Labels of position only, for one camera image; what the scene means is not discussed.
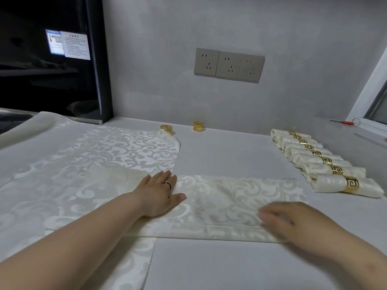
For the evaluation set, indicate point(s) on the person's right hand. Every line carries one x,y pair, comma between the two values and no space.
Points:
293,220

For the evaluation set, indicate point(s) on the blue paper label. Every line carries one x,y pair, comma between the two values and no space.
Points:
53,42

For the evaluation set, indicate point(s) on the person's right forearm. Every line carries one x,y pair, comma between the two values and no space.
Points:
347,253

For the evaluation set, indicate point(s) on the person's left hand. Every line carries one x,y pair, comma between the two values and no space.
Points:
154,196

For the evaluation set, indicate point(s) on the grey window frame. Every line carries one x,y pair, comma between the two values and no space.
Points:
373,96

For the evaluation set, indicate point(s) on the white damask napkin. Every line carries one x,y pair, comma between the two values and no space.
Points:
223,202

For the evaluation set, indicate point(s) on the row of rolled white napkins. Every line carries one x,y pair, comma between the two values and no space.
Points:
326,166

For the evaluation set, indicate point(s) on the person's right fingers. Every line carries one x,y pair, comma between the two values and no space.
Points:
272,217

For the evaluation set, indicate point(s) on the person's left thumb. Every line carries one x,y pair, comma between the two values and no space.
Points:
177,199

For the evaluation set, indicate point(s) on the white paper label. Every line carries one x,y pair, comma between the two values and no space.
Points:
75,45

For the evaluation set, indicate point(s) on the person's left forearm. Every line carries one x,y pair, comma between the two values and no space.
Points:
75,244

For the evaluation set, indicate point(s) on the black glossy refrigerator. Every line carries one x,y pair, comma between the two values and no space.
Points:
45,87

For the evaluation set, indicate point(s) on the grey wall socket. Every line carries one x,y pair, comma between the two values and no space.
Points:
251,69
206,62
229,65

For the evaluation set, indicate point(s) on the pile of white damask cloths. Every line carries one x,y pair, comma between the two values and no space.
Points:
75,166

